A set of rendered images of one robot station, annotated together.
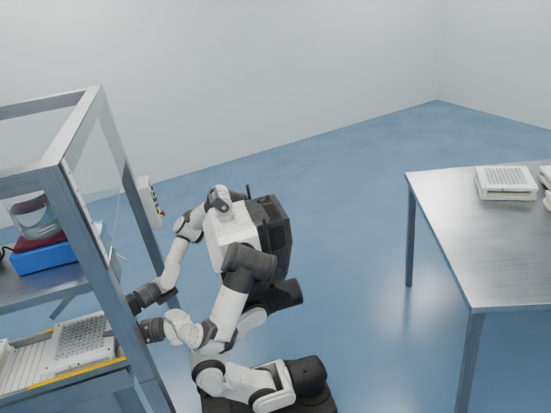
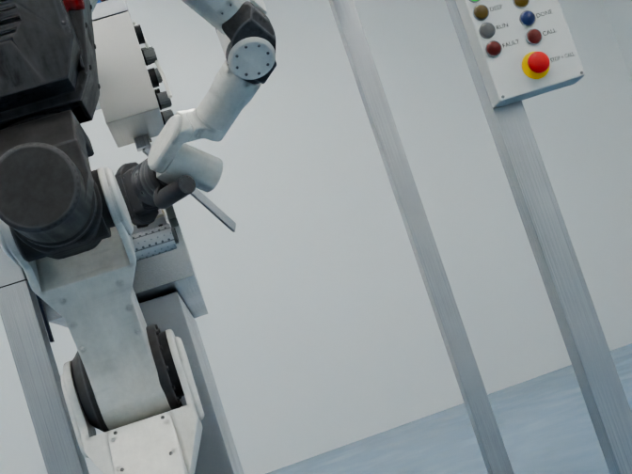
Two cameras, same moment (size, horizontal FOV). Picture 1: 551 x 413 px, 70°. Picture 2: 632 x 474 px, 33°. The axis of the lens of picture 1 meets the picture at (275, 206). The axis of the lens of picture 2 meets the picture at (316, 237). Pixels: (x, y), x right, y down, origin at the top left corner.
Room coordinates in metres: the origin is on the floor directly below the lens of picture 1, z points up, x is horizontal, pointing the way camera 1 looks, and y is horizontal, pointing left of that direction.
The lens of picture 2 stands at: (1.67, -1.32, 0.53)
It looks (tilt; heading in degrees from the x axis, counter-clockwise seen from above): 6 degrees up; 94
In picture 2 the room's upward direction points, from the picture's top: 18 degrees counter-clockwise
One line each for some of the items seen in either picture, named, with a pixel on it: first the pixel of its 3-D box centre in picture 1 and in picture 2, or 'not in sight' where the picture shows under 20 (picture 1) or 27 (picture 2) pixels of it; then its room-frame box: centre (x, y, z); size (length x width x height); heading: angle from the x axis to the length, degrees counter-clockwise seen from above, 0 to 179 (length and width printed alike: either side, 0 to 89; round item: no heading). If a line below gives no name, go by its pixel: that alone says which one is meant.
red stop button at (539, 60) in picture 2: not in sight; (536, 64); (2.00, 0.66, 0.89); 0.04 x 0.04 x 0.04; 11
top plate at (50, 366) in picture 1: (83, 338); not in sight; (1.10, 0.80, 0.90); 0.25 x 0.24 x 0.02; 11
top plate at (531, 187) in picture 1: (504, 178); not in sight; (1.73, -1.18, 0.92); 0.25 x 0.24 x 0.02; 159
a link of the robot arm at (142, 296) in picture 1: (134, 301); (149, 186); (1.25, 0.63, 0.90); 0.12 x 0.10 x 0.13; 133
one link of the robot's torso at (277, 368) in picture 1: (270, 386); not in sight; (1.22, 0.17, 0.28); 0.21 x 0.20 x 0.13; 101
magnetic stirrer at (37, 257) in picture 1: (52, 238); not in sight; (1.15, 0.75, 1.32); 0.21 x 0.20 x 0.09; 11
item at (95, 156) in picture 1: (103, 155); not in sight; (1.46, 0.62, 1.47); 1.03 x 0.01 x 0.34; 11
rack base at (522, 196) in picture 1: (503, 186); not in sight; (1.73, -1.18, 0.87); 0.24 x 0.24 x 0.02; 69
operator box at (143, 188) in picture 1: (150, 201); (515, 27); (1.99, 0.69, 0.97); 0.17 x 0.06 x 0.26; 11
